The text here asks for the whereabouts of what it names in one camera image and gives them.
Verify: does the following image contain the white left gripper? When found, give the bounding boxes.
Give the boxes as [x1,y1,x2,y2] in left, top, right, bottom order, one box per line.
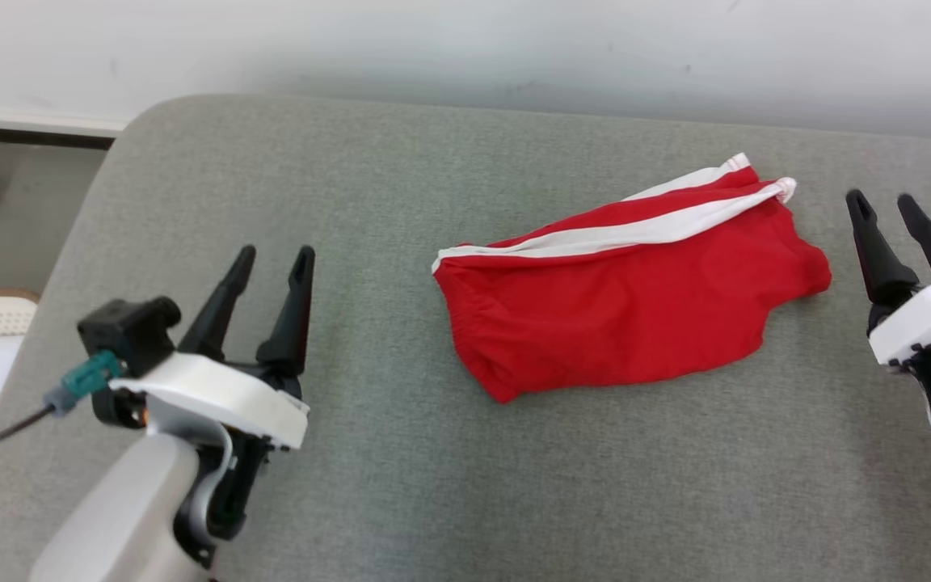
[94,245,316,451]

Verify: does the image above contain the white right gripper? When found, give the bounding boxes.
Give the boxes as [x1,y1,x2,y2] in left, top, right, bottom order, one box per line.
[845,189,931,366]

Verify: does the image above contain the white baseboard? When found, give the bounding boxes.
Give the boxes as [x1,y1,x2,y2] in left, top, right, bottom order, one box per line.
[0,103,130,151]

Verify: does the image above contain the red shorts with white stripes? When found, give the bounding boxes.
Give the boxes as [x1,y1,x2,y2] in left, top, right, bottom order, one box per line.
[432,152,832,403]

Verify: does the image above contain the black cable with teal plug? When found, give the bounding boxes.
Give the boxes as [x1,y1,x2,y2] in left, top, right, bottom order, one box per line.
[0,349,125,463]

